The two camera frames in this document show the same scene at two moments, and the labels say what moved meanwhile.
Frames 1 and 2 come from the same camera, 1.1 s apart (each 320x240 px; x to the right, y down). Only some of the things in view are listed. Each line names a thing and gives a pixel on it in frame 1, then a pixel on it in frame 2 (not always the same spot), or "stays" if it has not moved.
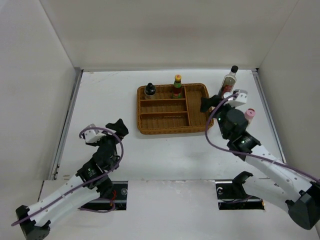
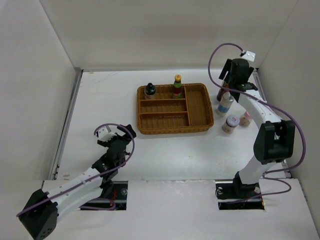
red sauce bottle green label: (177, 90) stays
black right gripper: (207, 103) -> (226, 69)
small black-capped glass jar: (150, 91) stays
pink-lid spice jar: (249, 114) stays
